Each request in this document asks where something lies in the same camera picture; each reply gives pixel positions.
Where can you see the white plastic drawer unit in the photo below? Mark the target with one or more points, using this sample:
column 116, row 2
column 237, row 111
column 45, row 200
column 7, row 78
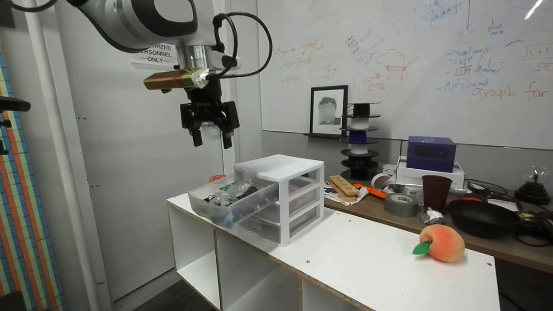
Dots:
column 287, row 173

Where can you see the white crumpled paper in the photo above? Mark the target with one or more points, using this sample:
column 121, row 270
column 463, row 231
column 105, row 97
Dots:
column 356, row 200

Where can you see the white shelf cabinet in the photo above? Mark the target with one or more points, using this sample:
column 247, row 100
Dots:
column 345, row 259

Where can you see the grey tape roll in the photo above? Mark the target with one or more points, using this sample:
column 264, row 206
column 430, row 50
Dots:
column 401, row 206

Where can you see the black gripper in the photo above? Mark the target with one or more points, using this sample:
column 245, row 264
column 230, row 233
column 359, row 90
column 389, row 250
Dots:
column 207, row 98

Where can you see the orange toy peach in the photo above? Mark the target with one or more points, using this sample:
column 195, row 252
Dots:
column 442, row 244

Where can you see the white flat box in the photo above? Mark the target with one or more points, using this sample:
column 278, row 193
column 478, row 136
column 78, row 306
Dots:
column 411, row 176

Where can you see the black framed portrait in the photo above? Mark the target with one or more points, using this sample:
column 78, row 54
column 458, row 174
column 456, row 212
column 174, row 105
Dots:
column 328, row 111

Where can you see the wooden desk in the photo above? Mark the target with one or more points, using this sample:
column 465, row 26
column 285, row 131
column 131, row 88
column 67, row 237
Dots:
column 518, row 250

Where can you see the wooden block brush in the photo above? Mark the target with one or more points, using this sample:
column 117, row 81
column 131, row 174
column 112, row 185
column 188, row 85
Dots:
column 344, row 187

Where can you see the colourful striped panel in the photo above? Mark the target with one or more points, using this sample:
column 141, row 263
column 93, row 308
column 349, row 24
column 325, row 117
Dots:
column 26, row 218

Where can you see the small red object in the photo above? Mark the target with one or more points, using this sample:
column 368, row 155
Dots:
column 216, row 178

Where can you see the black dome device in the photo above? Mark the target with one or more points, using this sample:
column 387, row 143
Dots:
column 532, row 192

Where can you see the purple box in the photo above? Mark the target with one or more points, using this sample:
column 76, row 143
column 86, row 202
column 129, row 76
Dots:
column 430, row 154

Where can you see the small silver object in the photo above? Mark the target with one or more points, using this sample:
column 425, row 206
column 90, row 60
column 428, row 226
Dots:
column 216, row 199

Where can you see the white mug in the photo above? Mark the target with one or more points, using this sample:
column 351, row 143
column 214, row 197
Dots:
column 380, row 180

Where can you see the blue and white notice sign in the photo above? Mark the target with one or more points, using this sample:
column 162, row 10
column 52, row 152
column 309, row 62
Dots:
column 157, row 57

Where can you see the whiteboard with writing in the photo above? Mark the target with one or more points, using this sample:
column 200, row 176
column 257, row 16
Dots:
column 402, row 62

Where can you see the dark brown cup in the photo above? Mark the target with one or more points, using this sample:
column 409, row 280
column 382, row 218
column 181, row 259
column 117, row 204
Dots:
column 435, row 192

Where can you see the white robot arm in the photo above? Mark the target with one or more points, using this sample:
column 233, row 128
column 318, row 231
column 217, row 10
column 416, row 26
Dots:
column 131, row 22

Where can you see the black spool stack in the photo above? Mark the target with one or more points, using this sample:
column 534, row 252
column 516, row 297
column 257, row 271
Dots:
column 359, row 152

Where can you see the black armrest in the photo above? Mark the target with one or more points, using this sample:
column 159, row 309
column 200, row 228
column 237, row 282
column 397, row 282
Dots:
column 14, row 104

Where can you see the clear plastic open drawer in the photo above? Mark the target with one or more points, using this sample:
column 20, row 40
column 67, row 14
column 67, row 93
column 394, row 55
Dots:
column 242, row 207

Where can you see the black frying pan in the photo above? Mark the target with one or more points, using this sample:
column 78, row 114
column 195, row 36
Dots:
column 484, row 219

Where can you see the brown wrist camera bar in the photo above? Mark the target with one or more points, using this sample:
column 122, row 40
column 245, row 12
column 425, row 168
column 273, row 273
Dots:
column 173, row 79

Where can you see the crumpled foil wrapper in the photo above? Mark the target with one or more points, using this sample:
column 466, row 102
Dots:
column 434, row 216

